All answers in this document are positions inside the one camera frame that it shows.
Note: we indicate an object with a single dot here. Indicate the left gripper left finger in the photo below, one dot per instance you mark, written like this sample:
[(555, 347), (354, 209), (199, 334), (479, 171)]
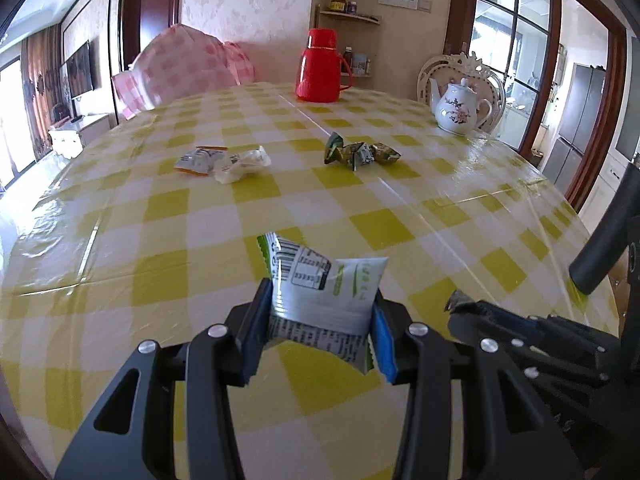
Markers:
[(129, 432)]

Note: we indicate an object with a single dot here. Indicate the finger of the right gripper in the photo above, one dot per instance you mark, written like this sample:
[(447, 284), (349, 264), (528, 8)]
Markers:
[(473, 322)]

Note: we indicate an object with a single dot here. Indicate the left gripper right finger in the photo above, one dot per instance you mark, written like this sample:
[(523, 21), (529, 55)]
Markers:
[(507, 431)]

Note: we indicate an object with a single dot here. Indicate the white green snack packet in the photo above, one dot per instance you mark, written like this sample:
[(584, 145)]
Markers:
[(322, 303)]

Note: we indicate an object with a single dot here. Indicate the yellow green candy packet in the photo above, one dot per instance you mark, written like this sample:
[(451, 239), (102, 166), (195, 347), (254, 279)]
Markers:
[(384, 154)]

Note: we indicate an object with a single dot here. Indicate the clear bread packet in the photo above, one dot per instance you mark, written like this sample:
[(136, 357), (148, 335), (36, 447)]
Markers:
[(235, 166)]

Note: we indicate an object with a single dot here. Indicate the white orange snack packet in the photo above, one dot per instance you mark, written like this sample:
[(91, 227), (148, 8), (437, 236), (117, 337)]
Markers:
[(201, 160)]

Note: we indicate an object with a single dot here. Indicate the grey candy packet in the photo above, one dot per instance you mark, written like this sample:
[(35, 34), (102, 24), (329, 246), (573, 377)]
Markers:
[(358, 154)]

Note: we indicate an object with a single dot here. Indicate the black snack packet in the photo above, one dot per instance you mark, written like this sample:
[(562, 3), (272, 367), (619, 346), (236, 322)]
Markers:
[(458, 299)]

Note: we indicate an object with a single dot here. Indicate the yellow green checkered tablecloth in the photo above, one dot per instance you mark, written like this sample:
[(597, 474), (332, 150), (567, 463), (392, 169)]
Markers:
[(123, 248)]

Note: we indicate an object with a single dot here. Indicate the white floral teapot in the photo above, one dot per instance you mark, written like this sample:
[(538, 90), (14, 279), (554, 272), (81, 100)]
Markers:
[(459, 109)]

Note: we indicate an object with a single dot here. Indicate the white ornate chair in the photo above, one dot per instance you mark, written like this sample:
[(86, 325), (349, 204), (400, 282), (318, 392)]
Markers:
[(445, 69)]

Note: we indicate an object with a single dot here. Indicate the red thermos jug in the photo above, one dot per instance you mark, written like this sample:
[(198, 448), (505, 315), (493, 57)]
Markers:
[(323, 72)]

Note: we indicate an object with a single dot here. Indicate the white tv cabinet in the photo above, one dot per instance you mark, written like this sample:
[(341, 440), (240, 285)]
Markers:
[(70, 139)]

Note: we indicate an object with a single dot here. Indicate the wooden corner shelf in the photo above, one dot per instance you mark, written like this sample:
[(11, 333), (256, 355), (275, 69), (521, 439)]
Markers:
[(358, 38)]

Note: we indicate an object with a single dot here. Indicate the pink checkered covered chair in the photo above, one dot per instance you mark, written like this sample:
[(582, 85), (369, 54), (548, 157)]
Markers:
[(181, 61)]

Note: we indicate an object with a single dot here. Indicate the wall television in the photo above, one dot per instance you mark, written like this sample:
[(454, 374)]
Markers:
[(79, 71)]

